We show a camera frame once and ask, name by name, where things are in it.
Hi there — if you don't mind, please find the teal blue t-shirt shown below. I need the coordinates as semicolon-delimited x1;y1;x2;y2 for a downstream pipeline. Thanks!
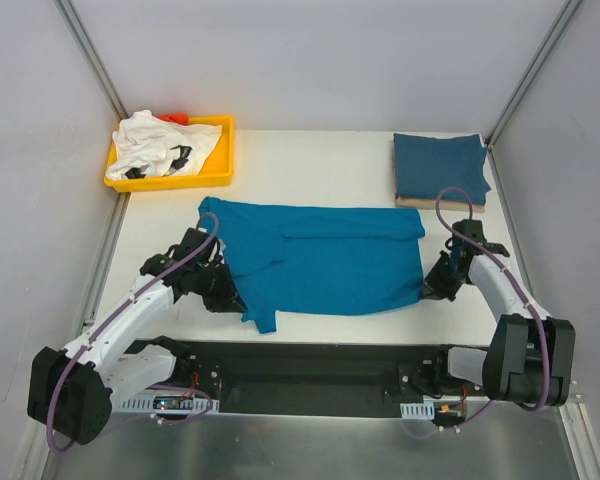
198;196;425;334

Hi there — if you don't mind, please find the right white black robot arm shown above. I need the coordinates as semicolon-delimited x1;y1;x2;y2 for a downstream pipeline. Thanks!
420;219;576;410

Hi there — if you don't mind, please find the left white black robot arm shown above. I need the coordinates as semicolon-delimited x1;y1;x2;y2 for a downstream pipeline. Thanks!
27;228;245;445

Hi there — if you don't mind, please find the folded dark blue t-shirt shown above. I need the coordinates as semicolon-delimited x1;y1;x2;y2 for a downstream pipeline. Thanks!
392;132;492;206

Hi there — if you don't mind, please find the yellow plastic bin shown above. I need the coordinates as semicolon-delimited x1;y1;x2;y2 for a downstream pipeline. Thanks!
104;115;235;193

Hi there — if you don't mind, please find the white printed t-shirt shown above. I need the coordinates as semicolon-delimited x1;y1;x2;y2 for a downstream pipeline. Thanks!
106;110;223;181

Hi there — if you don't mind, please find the orange garment in bin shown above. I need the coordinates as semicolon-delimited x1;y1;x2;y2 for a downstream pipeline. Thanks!
158;113;189;125

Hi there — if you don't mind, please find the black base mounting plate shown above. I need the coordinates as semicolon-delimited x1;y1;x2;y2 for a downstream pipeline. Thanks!
74;339;501;419

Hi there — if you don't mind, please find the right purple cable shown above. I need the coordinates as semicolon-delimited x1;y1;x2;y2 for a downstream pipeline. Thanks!
404;187;554;441

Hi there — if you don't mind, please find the right slotted cable duct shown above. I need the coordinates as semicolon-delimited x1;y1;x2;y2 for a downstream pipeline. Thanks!
400;401;435;421

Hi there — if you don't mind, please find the slotted cable duct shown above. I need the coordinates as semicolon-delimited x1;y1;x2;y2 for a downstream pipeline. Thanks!
400;401;435;421
113;393;219;416

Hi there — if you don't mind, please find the left slotted cable duct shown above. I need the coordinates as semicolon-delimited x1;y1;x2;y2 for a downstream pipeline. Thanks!
113;393;219;416

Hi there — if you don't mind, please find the left aluminium frame post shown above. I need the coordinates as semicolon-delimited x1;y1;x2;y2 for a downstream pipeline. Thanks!
54;0;129;120

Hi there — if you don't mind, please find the aluminium frame post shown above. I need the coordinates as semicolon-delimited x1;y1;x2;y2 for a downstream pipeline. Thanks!
54;0;129;120
486;0;584;150

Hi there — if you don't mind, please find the right aluminium frame post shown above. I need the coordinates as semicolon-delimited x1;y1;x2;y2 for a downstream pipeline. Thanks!
486;0;584;150

